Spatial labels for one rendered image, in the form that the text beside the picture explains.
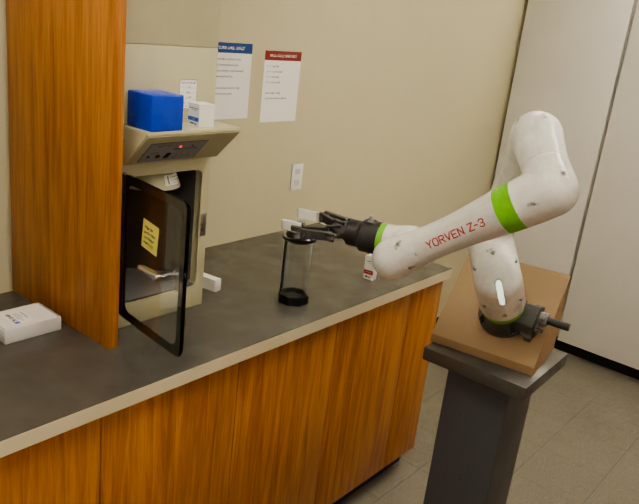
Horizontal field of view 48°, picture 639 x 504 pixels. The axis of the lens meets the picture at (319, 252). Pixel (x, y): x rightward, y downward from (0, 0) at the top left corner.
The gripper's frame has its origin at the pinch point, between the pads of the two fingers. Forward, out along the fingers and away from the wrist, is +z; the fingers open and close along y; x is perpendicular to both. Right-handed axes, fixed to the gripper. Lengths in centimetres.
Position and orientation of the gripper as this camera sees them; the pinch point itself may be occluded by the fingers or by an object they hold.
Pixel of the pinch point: (297, 219)
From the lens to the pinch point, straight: 209.0
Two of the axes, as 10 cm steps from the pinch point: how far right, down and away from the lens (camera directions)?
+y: -4.4, 3.7, -8.2
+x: -0.4, 9.0, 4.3
